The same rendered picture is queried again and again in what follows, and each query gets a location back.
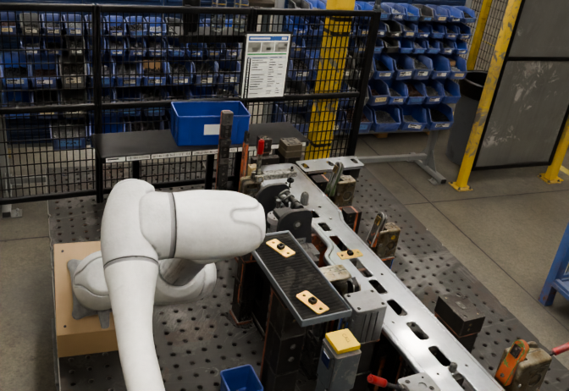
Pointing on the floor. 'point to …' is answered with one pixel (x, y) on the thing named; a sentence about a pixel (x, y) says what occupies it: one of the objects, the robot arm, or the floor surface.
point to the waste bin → (465, 113)
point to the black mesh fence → (174, 85)
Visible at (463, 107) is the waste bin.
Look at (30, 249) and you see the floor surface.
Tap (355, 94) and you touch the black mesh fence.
